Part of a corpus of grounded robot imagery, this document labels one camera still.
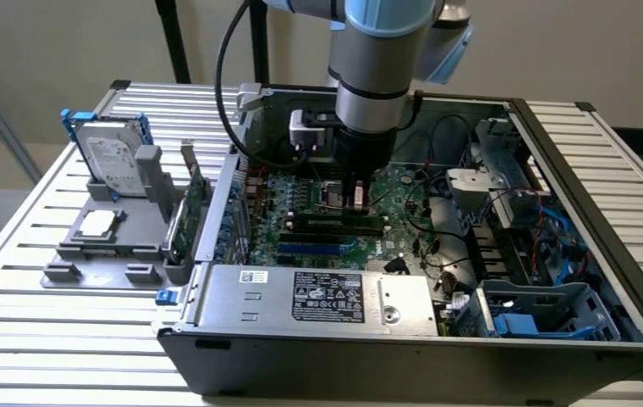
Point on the silver CPU chip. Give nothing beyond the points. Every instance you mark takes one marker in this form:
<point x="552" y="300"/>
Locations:
<point x="96" y="223"/>

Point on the blue expansion slot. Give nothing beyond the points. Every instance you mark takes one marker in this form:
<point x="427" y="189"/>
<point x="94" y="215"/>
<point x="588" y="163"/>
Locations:
<point x="312" y="249"/>

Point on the silver metal drive cage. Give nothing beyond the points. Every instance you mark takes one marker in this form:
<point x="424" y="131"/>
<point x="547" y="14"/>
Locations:
<point x="503" y="169"/>

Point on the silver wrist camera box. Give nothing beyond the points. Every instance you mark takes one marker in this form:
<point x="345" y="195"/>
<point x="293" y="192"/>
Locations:
<point x="305" y="127"/>

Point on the CPU socket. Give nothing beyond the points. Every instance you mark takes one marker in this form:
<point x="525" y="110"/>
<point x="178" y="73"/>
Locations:
<point x="332" y="193"/>

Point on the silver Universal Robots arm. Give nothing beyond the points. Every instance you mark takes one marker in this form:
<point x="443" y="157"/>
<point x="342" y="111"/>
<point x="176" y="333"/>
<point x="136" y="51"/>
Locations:
<point x="374" y="51"/>

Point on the blue plastic disk bay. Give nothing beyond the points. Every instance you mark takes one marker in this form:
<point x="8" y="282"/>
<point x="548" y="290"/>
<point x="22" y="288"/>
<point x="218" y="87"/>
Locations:
<point x="547" y="305"/>

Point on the black open PC case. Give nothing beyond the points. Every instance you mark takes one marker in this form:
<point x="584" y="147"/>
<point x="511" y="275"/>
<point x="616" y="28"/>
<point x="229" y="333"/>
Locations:
<point x="412" y="364"/>

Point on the blue case latch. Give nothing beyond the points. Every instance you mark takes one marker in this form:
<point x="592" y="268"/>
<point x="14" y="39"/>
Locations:
<point x="165" y="297"/>

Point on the black RAM slot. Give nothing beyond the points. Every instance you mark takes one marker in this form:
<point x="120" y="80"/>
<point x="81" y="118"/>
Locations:
<point x="332" y="232"/>

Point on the grey parts rack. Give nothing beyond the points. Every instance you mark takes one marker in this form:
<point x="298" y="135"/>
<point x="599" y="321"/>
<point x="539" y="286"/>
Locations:
<point x="145" y="237"/>

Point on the green motherboard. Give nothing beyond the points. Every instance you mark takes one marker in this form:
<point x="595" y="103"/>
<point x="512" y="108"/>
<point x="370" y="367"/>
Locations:
<point x="298" y="199"/>

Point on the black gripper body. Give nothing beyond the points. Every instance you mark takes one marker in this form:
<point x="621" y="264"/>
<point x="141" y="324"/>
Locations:
<point x="361" y="150"/>

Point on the black stand pole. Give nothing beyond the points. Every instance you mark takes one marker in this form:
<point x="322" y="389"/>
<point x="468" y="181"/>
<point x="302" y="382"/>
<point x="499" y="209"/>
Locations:
<point x="173" y="42"/>
<point x="258" y="42"/>

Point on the silver power supply unit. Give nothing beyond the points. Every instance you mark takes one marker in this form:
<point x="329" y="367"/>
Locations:
<point x="276" y="301"/>

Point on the hard disk in blue carrier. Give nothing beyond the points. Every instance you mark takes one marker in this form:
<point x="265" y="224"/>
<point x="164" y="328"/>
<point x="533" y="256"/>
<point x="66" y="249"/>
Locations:
<point x="112" y="161"/>

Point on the green graphics card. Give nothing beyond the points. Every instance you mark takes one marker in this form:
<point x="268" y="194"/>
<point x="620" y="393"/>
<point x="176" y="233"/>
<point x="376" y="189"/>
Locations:
<point x="189" y="212"/>

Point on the dark RAM stick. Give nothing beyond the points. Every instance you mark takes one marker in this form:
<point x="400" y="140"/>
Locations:
<point x="321" y="219"/>

